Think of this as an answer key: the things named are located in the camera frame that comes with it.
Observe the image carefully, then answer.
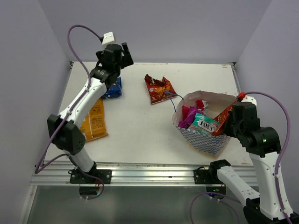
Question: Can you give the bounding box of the orange cream cassava chips bag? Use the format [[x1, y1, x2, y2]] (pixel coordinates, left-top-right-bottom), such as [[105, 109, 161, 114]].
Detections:
[[212, 100, 237, 136]]

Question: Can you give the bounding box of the blue Doritos chip bag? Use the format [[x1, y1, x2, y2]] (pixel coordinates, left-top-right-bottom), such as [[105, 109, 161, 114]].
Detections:
[[101, 77, 122, 99]]

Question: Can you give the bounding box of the teal Fox's candy bag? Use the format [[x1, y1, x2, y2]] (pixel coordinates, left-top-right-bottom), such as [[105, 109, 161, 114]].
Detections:
[[187, 113, 220, 135]]

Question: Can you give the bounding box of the red torn chip bag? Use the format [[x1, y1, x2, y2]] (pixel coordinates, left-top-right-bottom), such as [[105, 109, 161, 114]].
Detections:
[[144, 74, 177, 105]]

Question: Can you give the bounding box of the pink snack bag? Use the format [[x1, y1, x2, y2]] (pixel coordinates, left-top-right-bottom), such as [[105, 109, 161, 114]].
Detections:
[[182, 99, 209, 119]]

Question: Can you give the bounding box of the blue checkered paper bag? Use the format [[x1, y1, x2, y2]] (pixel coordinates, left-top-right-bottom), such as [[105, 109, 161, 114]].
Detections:
[[172, 91, 236, 155]]

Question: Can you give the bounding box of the purple grape candy bag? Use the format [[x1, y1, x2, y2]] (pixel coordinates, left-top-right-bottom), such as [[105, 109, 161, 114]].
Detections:
[[178, 106, 198, 129]]

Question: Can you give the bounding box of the orange yellow snack packet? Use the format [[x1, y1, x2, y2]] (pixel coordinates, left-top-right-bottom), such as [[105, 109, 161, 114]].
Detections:
[[80, 99, 108, 142]]

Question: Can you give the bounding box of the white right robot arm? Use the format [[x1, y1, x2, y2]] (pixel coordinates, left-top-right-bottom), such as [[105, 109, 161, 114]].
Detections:
[[208, 102, 299, 224]]

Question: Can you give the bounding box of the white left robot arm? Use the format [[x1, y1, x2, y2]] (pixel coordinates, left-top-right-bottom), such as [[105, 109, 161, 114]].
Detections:
[[47, 42, 134, 183]]

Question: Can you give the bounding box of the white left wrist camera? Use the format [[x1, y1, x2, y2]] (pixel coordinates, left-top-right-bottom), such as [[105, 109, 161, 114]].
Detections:
[[101, 32, 116, 46]]

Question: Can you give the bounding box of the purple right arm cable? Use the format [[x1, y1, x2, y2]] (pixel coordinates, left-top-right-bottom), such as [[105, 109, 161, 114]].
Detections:
[[188, 91, 299, 224]]

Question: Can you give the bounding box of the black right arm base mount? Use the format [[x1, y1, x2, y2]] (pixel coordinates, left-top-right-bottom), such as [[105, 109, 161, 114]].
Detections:
[[193, 167, 223, 185]]

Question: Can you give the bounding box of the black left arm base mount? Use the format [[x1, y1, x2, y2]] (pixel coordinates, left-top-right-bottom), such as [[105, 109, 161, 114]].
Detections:
[[68, 169, 112, 184]]

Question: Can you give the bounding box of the aluminium table frame rail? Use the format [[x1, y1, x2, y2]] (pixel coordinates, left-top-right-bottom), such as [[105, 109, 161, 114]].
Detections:
[[30, 62, 257, 187]]

